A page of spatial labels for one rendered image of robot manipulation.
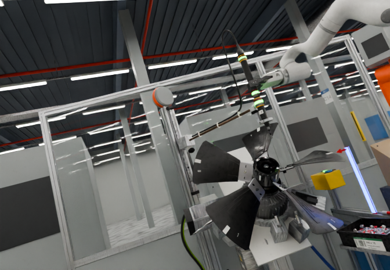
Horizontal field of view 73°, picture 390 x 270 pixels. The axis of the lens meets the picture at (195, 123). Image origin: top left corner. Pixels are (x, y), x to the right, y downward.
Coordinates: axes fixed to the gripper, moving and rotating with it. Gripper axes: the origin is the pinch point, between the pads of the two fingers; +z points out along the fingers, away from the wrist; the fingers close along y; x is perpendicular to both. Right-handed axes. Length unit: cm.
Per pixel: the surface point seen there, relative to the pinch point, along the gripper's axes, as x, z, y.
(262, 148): -31.9, 3.8, 7.6
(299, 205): -58, 7, -18
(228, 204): -50, 33, -11
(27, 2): 433, 239, 404
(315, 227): -65, 8, -25
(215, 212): -51, 39, -13
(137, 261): -75, 87, 70
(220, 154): -28.5, 25.5, 7.1
